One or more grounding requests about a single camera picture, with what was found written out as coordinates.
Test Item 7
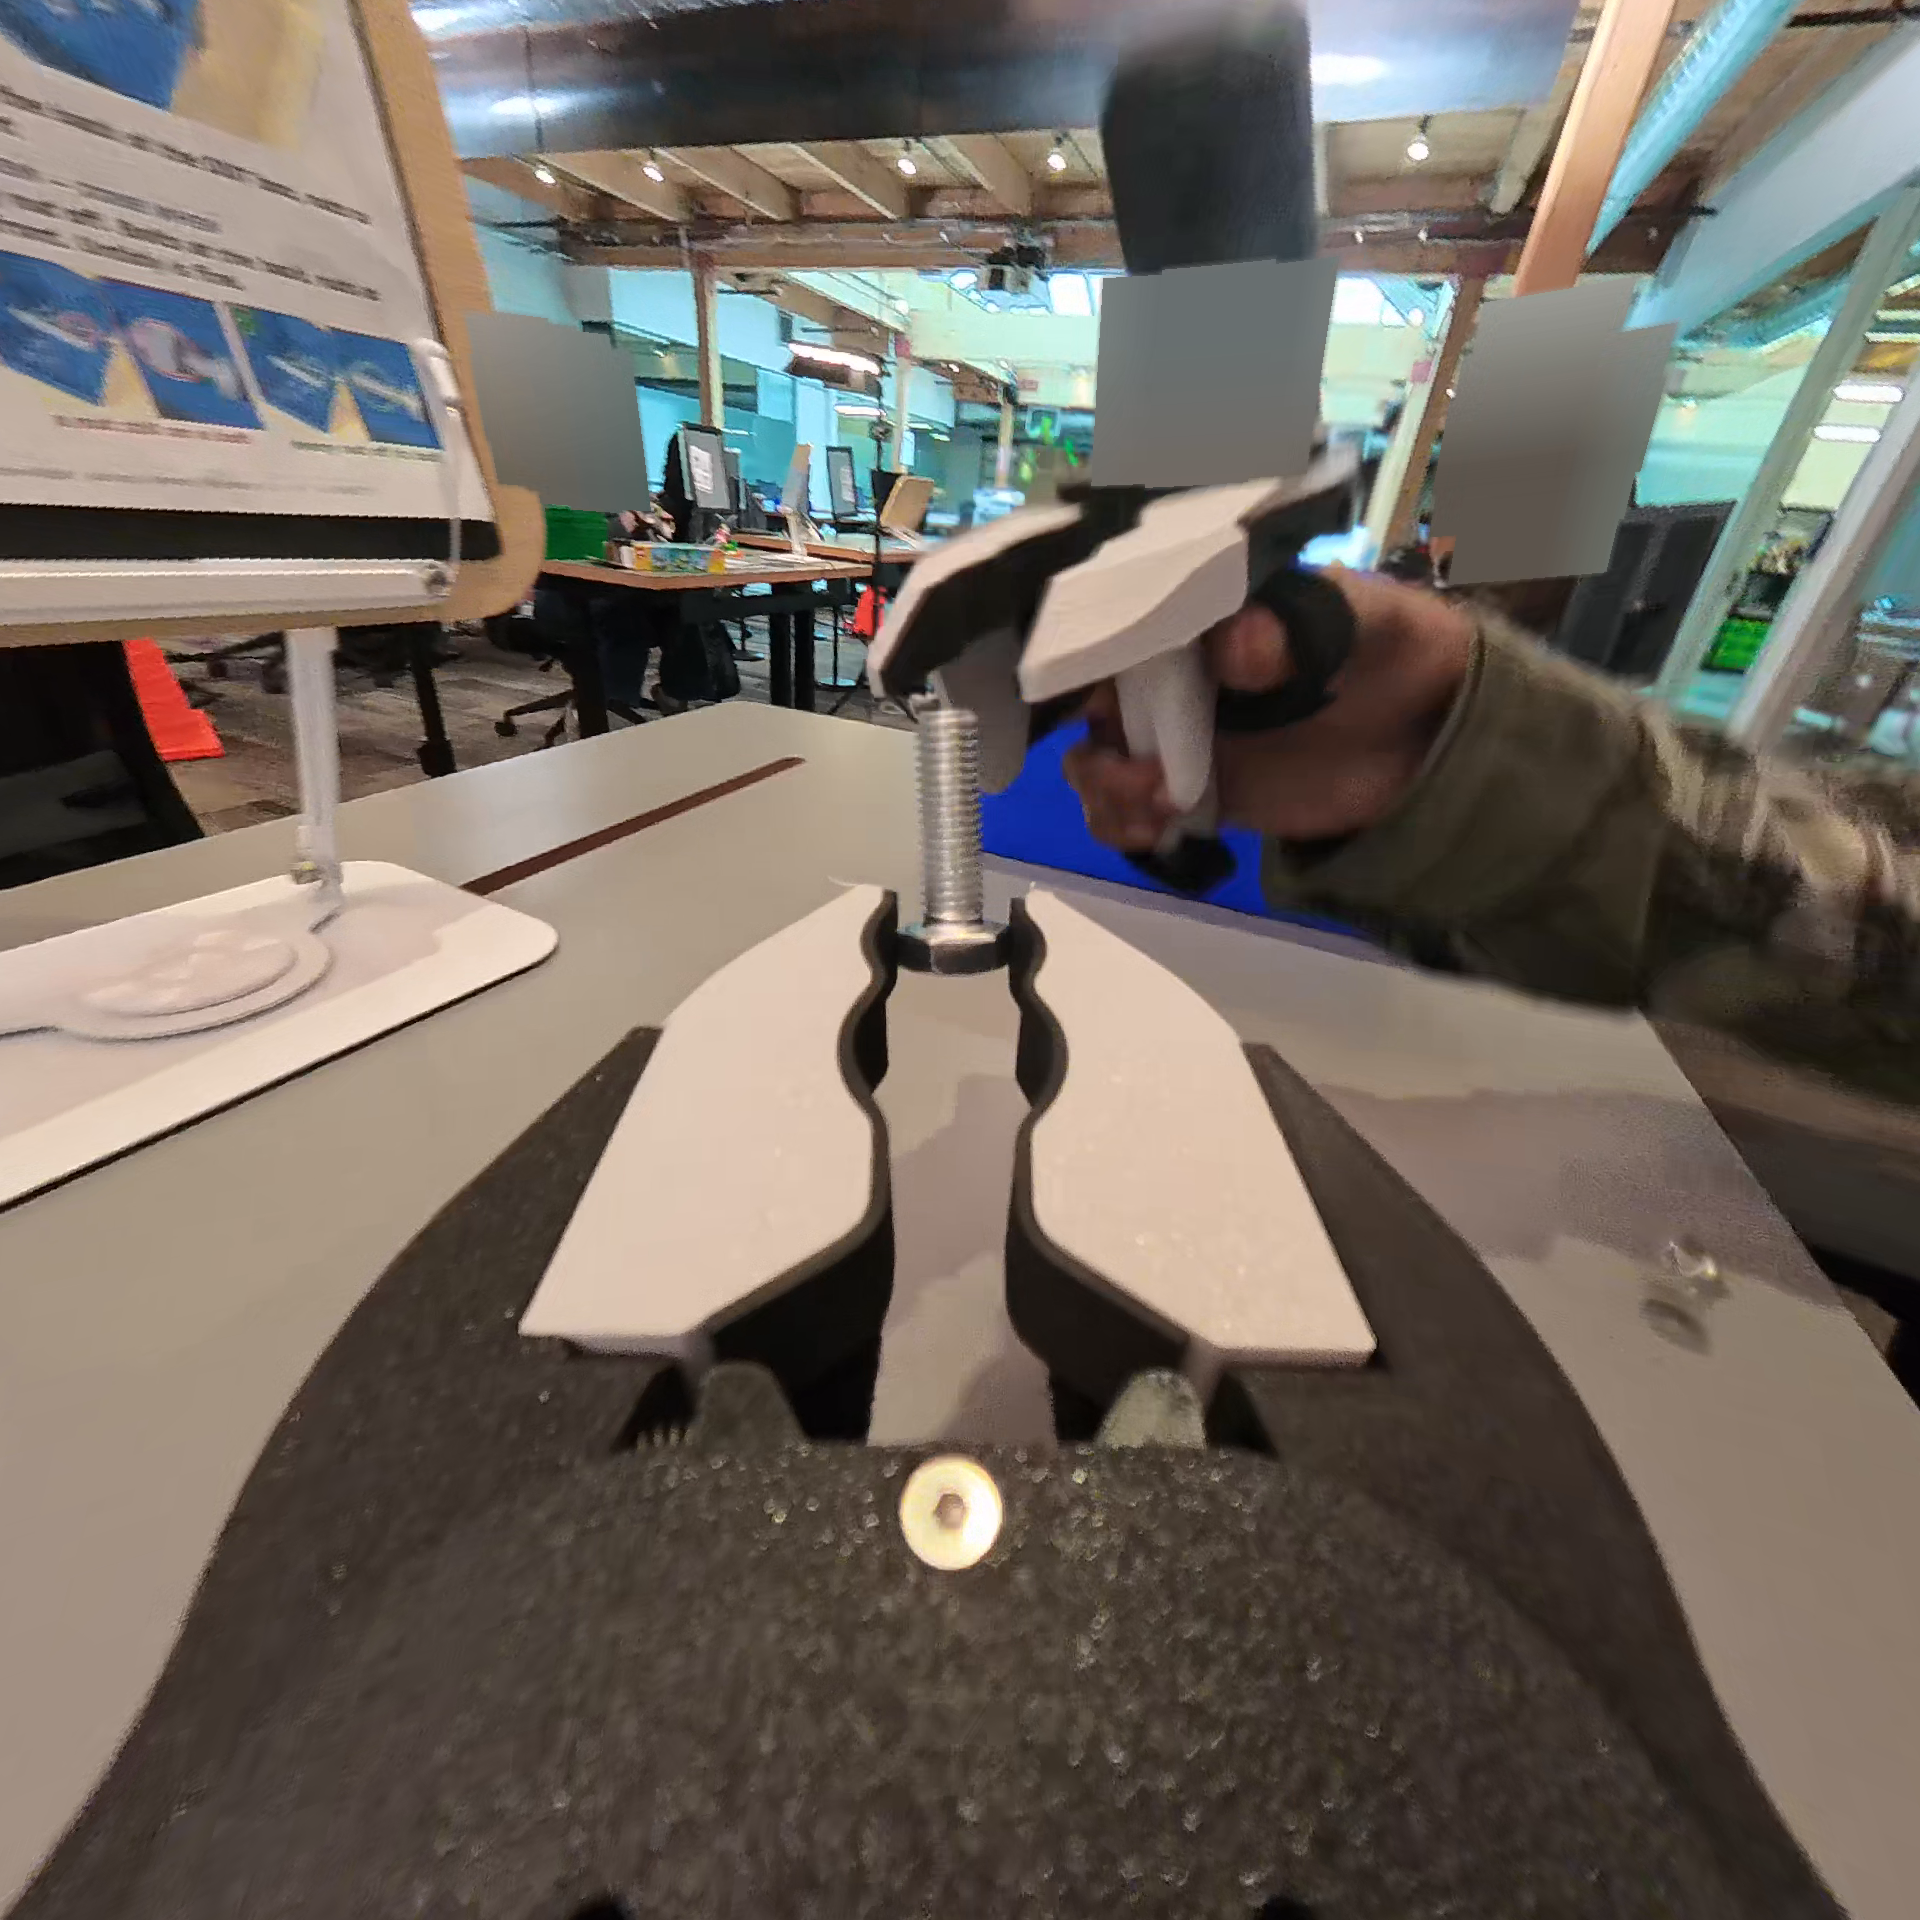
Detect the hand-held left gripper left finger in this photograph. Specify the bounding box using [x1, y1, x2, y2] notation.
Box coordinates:
[518, 885, 900, 1364]

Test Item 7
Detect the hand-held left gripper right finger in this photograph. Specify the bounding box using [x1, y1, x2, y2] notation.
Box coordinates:
[1008, 888, 1379, 1370]

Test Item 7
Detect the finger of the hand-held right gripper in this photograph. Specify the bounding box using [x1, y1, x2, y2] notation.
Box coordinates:
[865, 499, 1086, 799]
[1015, 477, 1299, 704]

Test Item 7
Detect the silver hex bolt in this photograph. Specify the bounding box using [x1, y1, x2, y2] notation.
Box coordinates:
[893, 702, 1010, 974]

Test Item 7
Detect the blue plastic bin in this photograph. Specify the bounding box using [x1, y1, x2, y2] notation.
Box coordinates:
[982, 717, 1360, 940]

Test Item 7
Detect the silver hex nut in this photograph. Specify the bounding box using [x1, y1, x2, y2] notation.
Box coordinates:
[1637, 1237, 1730, 1348]

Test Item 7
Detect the person's right forearm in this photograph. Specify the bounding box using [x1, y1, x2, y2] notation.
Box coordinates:
[1265, 600, 1920, 1069]

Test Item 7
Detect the person's right hand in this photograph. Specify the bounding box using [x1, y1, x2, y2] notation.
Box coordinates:
[1062, 571, 1487, 888]

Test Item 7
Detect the long wooden desk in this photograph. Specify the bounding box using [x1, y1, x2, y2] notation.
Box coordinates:
[531, 541, 901, 723]

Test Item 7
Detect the white tablet stand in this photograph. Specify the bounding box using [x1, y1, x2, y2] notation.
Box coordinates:
[0, 554, 560, 1210]

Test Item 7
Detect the tablet with wooden frame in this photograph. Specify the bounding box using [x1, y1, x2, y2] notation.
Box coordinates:
[0, 0, 546, 651]

